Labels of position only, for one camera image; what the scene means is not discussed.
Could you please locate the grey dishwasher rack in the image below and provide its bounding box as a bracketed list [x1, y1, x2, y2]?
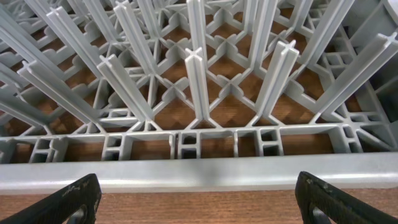
[1, 0, 397, 194]

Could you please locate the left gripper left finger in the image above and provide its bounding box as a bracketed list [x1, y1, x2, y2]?
[1, 174, 101, 223]

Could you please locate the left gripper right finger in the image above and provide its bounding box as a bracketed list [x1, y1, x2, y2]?
[295, 171, 397, 223]

